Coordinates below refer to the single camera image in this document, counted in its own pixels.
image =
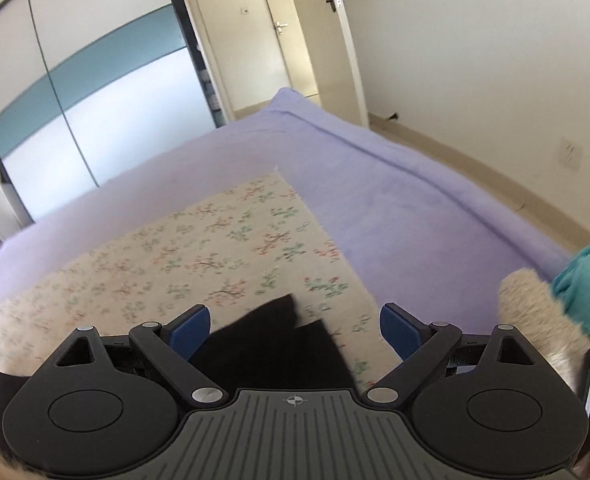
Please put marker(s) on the white and blue wardrobe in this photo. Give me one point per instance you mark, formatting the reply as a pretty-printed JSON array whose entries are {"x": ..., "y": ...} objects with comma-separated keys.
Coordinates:
[{"x": 100, "y": 110}]

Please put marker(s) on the white hallway door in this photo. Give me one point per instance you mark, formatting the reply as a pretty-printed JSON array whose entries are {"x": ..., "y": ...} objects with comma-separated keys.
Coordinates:
[{"x": 275, "y": 0}]

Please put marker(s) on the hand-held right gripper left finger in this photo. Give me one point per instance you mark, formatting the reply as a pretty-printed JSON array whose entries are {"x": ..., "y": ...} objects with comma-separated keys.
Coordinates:
[{"x": 190, "y": 332}]

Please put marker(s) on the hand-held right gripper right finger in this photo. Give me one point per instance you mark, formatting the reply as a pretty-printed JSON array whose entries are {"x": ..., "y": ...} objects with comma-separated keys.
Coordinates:
[{"x": 405, "y": 332}]

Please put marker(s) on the cream open door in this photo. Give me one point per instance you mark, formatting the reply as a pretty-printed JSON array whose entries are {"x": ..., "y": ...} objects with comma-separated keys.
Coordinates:
[{"x": 327, "y": 55}]

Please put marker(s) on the white fluffy plush toy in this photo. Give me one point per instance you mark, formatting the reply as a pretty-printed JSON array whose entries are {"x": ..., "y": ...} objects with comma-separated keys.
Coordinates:
[{"x": 530, "y": 305}]

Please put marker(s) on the white wall outlet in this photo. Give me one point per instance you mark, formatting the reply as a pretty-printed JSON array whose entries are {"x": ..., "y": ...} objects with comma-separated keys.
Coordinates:
[{"x": 570, "y": 154}]

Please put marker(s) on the black pants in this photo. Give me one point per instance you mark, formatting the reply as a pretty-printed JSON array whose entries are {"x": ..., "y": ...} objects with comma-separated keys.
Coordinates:
[{"x": 275, "y": 355}]

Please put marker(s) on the dark door stopper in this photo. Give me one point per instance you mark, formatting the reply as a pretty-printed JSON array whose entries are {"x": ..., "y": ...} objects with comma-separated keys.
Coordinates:
[{"x": 392, "y": 117}]

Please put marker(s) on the floral blanket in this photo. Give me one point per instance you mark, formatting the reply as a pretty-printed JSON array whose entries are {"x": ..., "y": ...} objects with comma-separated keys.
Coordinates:
[{"x": 200, "y": 250}]

